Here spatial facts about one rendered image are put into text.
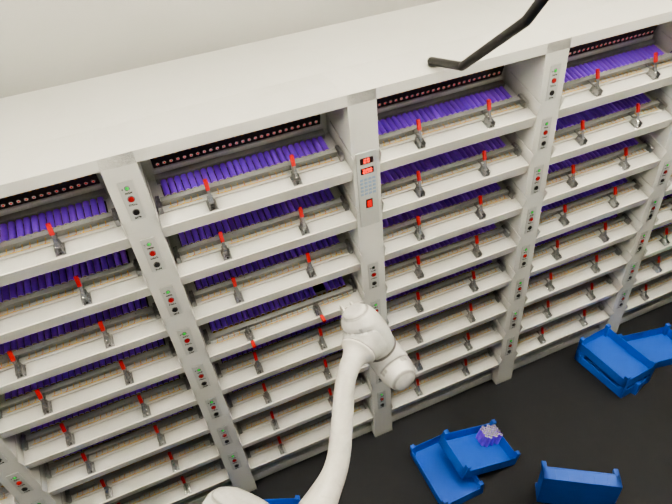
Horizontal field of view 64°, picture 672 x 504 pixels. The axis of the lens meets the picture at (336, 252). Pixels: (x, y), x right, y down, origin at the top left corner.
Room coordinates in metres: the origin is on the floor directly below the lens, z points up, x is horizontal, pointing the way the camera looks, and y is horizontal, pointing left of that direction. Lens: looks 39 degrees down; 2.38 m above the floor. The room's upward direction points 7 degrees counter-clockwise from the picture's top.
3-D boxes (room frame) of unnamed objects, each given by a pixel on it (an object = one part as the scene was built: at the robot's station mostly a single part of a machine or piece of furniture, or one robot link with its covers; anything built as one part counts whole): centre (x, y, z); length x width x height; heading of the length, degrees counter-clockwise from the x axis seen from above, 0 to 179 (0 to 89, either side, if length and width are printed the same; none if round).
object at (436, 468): (1.26, -0.38, 0.04); 0.30 x 0.20 x 0.08; 18
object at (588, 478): (1.08, -0.89, 0.10); 0.30 x 0.08 x 0.20; 75
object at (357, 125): (1.59, -0.10, 0.88); 0.20 x 0.09 x 1.75; 18
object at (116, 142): (1.37, 0.57, 0.88); 0.20 x 0.09 x 1.75; 18
